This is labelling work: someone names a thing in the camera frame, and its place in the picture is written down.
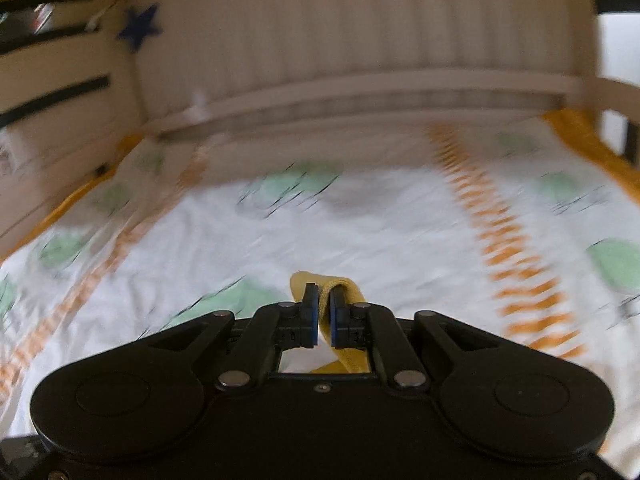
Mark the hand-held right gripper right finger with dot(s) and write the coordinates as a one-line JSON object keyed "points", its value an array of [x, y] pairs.
{"points": [[340, 320]]}

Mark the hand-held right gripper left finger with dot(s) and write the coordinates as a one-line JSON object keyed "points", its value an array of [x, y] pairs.
{"points": [[311, 317]]}

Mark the yellow small garment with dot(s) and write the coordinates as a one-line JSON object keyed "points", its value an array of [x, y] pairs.
{"points": [[325, 320]]}

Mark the white printed bedsheet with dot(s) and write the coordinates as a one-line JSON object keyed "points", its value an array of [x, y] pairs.
{"points": [[380, 240]]}

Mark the beige wooden headboard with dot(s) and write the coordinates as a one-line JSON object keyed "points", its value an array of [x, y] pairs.
{"points": [[350, 35]]}

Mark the blue star sticker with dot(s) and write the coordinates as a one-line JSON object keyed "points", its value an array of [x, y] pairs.
{"points": [[137, 27]]}

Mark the beige wooden bed side rail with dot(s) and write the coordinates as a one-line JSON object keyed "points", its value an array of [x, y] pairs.
{"points": [[612, 92], [60, 110]]}

